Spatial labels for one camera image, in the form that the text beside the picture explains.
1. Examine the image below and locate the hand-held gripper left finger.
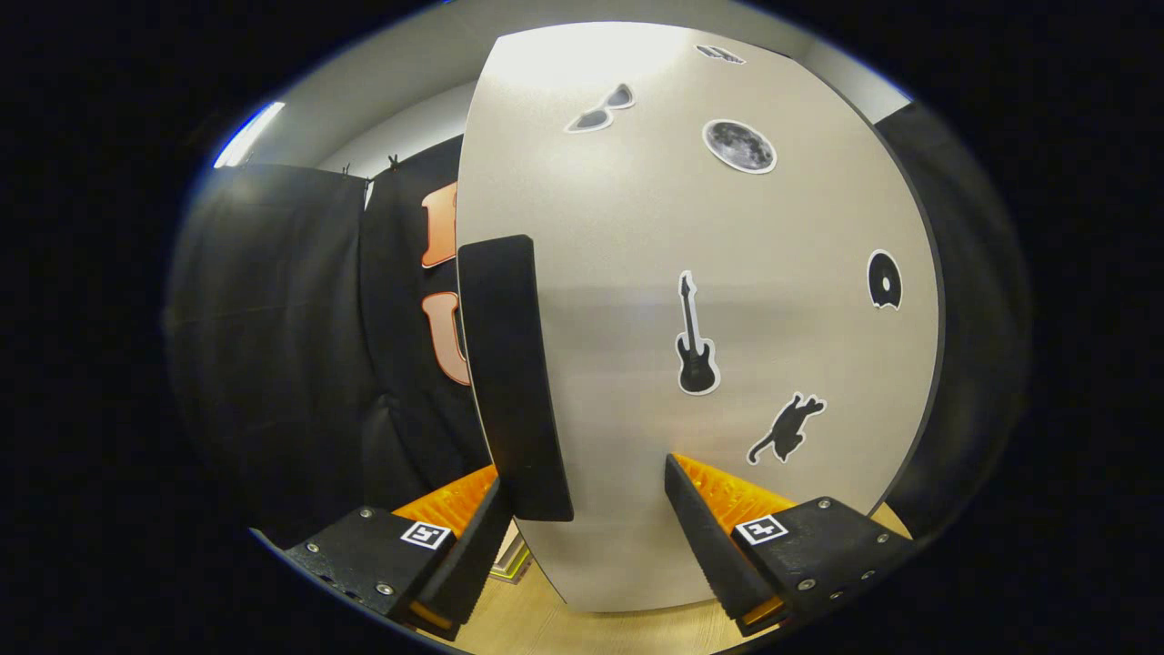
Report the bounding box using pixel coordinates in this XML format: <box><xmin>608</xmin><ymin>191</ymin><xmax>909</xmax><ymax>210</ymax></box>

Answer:
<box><xmin>284</xmin><ymin>464</ymin><xmax>516</xmax><ymax>640</ymax></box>

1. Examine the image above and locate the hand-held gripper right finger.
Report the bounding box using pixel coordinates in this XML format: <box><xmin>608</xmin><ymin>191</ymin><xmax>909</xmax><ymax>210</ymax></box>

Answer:
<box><xmin>662</xmin><ymin>453</ymin><xmax>916</xmax><ymax>635</ymax></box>

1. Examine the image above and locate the black door handle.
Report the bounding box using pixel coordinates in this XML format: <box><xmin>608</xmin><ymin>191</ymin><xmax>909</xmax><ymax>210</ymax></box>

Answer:
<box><xmin>457</xmin><ymin>234</ymin><xmax>576</xmax><ymax>523</ymax></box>

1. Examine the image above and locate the beige shoe cabinet door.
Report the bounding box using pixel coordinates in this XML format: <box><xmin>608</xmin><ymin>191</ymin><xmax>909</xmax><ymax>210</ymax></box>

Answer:
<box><xmin>455</xmin><ymin>20</ymin><xmax>943</xmax><ymax>613</ymax></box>

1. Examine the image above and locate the yellow-edged book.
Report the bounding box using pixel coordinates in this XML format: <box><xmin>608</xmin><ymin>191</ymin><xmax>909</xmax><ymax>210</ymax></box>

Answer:
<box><xmin>491</xmin><ymin>523</ymin><xmax>534</xmax><ymax>583</ymax></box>

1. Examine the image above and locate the black backdrop cloth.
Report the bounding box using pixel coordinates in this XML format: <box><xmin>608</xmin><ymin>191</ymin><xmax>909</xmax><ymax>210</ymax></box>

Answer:
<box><xmin>168</xmin><ymin>100</ymin><xmax>1033</xmax><ymax>547</ymax></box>

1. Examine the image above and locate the ceiling light strip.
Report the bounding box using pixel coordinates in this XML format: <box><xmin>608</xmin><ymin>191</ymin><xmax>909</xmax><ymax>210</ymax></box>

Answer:
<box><xmin>214</xmin><ymin>100</ymin><xmax>286</xmax><ymax>170</ymax></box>

